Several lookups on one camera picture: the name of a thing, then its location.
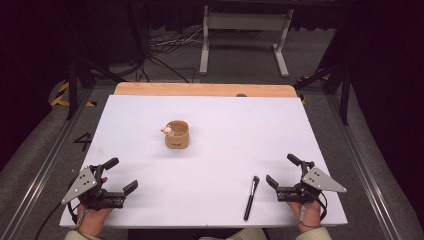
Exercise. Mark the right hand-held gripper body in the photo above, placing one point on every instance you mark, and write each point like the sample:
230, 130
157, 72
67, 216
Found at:
320, 181

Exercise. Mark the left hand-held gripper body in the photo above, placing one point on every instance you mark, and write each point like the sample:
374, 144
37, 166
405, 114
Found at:
83, 185

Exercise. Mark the black makeup brush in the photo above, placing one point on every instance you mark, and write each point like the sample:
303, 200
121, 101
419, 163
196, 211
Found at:
250, 200

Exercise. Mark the wooden cup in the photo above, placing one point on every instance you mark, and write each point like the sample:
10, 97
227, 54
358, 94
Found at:
178, 140

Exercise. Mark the person's right hand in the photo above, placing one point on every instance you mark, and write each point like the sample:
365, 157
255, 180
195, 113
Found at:
310, 215

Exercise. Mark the person's left hand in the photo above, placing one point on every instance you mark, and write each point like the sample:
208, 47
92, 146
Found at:
91, 220

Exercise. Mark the person's left sleeve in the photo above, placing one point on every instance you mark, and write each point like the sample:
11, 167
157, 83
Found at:
75, 236

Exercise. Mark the person's sleeve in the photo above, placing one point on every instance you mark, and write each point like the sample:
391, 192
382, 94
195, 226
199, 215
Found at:
315, 234
75, 236

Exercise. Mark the person's right sleeve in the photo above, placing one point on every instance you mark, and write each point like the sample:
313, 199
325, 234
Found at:
315, 234

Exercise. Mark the person's beige clothing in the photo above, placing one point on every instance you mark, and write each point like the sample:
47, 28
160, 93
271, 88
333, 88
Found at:
240, 235

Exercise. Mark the white table mat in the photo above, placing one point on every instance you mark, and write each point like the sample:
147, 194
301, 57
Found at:
213, 160

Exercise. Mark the small animal figure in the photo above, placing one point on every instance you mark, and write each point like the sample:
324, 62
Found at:
167, 130

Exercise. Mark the black metal stand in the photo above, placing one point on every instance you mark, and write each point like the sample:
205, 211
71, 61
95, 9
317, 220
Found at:
345, 96
72, 90

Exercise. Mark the wooden table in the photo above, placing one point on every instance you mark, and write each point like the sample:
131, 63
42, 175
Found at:
200, 89

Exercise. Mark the white metal stand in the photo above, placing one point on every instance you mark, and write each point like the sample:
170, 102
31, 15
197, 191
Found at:
246, 21

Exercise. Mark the metal floor rail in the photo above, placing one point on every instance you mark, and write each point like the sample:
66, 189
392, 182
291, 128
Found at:
363, 173
43, 166

